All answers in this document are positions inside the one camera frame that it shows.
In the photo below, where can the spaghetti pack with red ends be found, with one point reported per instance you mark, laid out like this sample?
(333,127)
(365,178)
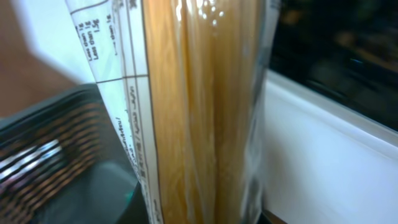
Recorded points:
(183,84)

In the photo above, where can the grey plastic basket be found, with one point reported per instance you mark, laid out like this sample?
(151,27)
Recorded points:
(62,162)

